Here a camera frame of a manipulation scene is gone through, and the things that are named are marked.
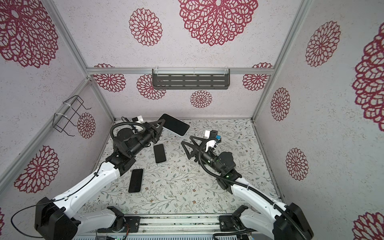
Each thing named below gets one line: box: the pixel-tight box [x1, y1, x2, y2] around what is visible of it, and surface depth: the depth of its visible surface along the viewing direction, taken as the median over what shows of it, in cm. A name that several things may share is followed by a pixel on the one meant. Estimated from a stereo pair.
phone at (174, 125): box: [157, 113, 190, 137], surface depth 69 cm
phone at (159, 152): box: [153, 144, 167, 164], surface depth 101 cm
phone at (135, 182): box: [128, 168, 144, 193], surface depth 88 cm
